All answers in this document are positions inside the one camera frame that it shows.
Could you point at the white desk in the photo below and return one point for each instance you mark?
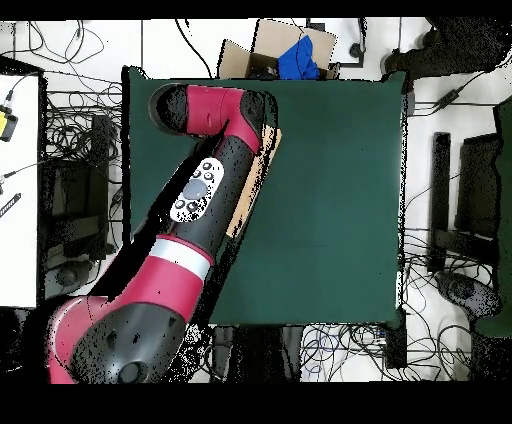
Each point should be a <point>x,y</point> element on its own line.
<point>20,240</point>

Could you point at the black power strip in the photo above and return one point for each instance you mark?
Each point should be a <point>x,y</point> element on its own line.
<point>396,344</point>

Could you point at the blue cloth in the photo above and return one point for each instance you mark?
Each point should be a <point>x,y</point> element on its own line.
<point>298,62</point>

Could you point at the open cardboard box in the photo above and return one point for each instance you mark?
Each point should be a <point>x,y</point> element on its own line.
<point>276,38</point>

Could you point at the black chair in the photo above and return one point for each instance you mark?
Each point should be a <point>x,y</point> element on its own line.
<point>440,180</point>
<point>98,160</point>

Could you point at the tan terry towel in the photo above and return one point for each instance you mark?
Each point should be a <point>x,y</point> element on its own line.
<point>250,192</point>

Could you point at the black square frame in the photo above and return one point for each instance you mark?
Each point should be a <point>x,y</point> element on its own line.
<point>362,56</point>

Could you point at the dark green table cloth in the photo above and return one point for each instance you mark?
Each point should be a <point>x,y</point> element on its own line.
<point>340,200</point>

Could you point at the person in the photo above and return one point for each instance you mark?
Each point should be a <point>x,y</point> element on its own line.
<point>460,48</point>

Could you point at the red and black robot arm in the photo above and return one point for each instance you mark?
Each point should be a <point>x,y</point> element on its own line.
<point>160,280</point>

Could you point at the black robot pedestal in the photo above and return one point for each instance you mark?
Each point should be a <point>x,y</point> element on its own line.
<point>256,352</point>

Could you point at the yellow and black device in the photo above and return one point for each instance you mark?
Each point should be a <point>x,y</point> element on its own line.
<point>10,126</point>

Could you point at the black striped bar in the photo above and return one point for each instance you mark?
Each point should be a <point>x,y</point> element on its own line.
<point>10,205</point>

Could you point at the black power adapter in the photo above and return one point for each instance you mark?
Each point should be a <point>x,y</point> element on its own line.
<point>447,98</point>

